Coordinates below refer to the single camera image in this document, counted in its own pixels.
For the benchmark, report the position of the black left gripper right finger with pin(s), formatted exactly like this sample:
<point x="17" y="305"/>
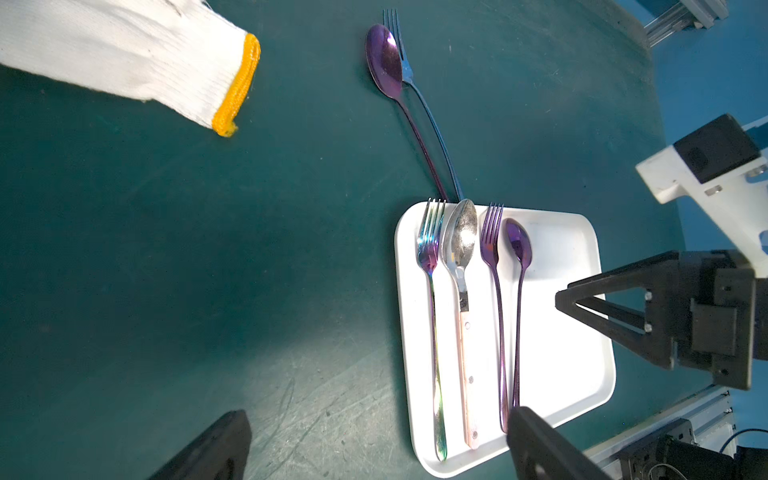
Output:
<point x="540" y="452"/>

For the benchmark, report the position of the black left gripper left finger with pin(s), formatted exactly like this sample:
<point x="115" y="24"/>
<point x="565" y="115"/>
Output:
<point x="219" y="452"/>

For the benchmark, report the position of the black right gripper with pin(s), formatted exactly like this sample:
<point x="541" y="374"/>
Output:
<point x="704" y="310"/>

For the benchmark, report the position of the purple spoon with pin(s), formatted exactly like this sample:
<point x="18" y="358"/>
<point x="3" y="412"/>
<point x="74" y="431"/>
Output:
<point x="521" y="247"/>
<point x="385" y="68"/>

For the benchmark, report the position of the purple fork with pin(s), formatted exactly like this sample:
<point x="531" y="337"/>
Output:
<point x="490" y="255"/>

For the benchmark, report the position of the silver spoon pink handle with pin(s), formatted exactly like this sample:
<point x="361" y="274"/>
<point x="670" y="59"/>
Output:
<point x="457" y="246"/>

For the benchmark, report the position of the rainbow iridescent fork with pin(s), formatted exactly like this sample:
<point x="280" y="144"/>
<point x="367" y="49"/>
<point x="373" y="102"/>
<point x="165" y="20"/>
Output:
<point x="427" y="256"/>

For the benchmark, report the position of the blue iridescent fork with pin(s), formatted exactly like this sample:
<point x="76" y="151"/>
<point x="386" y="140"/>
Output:
<point x="392" y="23"/>

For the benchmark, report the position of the white plastic tray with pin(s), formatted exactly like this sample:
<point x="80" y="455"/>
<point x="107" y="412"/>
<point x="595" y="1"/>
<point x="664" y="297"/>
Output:
<point x="566" y="368"/>

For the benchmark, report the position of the white knit glove yellow cuff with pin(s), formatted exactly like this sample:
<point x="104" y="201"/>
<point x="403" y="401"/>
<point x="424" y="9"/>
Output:
<point x="181" y="54"/>

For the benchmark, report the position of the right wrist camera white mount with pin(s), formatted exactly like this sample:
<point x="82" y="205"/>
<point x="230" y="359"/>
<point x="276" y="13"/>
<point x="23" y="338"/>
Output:
<point x="722" y="166"/>

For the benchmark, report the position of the right side table rail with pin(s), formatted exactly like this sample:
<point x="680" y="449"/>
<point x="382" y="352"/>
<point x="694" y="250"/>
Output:
<point x="685" y="14"/>

